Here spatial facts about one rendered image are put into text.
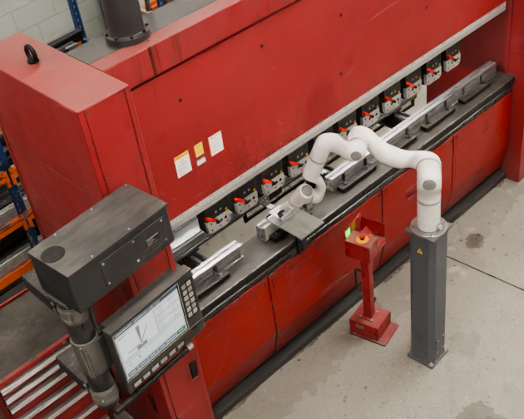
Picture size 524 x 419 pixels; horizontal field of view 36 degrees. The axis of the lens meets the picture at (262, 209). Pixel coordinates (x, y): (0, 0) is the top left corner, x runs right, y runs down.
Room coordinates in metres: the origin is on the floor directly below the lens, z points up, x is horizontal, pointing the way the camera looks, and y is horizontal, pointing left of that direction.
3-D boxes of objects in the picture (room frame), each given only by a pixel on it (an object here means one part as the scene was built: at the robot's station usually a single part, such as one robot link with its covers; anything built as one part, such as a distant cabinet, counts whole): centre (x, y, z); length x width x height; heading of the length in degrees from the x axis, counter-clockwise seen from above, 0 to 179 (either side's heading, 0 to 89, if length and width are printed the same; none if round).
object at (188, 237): (4.02, -0.21, 0.93); 2.30 x 0.14 x 0.10; 128
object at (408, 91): (4.27, -1.00, 1.26); 0.15 x 0.09 x 0.17; 128
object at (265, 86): (3.95, -0.59, 1.74); 3.00 x 0.08 x 0.80; 128
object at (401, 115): (4.68, -0.90, 0.81); 0.64 x 0.08 x 0.14; 38
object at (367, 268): (3.48, -0.56, 0.39); 0.05 x 0.05 x 0.54; 51
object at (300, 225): (3.43, -0.17, 1.00); 0.26 x 0.18 x 0.01; 38
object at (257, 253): (3.91, -0.62, 0.85); 3.00 x 0.21 x 0.04; 128
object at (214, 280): (3.13, 0.36, 0.89); 0.30 x 0.05 x 0.03; 128
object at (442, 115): (4.37, -1.22, 0.89); 0.30 x 0.05 x 0.03; 128
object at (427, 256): (3.21, -0.85, 0.50); 0.18 x 0.18 x 1.00; 42
